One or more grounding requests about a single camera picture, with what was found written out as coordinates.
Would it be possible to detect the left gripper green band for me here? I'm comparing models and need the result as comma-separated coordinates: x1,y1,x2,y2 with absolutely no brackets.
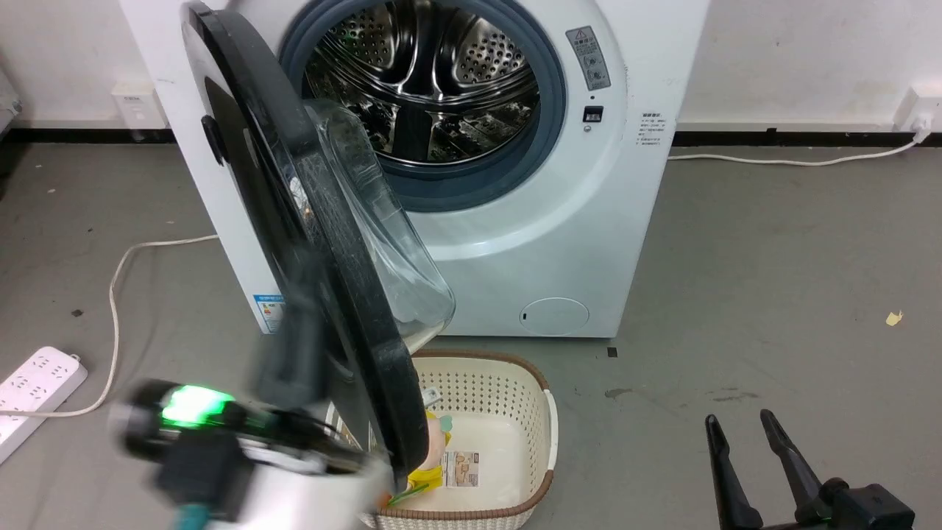
109,272,333,520

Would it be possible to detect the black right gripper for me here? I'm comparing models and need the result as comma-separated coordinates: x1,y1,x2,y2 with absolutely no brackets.
704,409,916,530

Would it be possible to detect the black round glass washer door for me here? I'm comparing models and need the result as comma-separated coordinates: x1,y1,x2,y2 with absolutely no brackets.
180,0,457,495

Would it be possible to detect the white front-load washing machine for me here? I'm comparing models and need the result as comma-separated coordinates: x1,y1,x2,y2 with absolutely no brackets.
118,0,712,341

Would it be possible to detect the grey rubber door gasket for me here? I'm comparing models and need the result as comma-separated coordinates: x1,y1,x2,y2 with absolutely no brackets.
278,0,568,214

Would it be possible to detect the blue energy label sticker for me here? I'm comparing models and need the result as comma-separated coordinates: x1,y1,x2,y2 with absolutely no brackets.
252,294,286,335

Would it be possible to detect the yellow and peach toy doll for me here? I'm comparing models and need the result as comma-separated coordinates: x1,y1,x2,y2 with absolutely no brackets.
389,411,454,509

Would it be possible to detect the printed paper label card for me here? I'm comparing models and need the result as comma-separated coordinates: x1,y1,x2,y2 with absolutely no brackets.
443,450,481,489

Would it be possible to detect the cream perforated laundry basket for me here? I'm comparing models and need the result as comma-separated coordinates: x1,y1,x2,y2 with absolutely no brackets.
359,349,559,530

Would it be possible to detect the white power strip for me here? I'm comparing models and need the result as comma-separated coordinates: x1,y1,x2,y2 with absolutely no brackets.
0,345,89,465

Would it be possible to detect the round filter cover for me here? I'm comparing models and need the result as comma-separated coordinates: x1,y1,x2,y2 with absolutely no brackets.
520,297,590,337

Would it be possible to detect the stainless steel washer drum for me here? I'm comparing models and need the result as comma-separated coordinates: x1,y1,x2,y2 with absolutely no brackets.
300,0,542,167

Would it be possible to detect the grey warning sticker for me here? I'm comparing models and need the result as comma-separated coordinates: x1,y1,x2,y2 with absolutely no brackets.
565,26,612,92

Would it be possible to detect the white power cable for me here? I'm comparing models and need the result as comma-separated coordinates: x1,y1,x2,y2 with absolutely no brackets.
667,135,922,167
0,233,220,420

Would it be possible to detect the white wall outlet box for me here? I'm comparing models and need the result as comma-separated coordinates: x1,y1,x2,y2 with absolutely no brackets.
110,79,174,142

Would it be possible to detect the white wall socket with plug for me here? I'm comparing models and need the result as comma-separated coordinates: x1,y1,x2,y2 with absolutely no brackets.
893,86,942,145

